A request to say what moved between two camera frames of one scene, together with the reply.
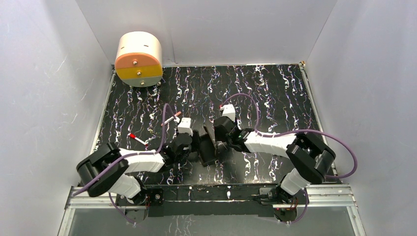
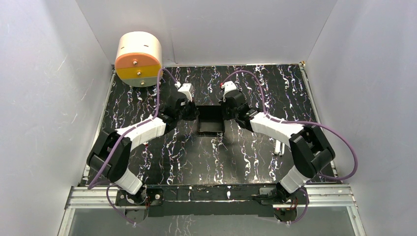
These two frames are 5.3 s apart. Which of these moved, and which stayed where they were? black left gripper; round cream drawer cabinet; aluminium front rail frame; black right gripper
Moved: black right gripper; black left gripper
Stayed: aluminium front rail frame; round cream drawer cabinet
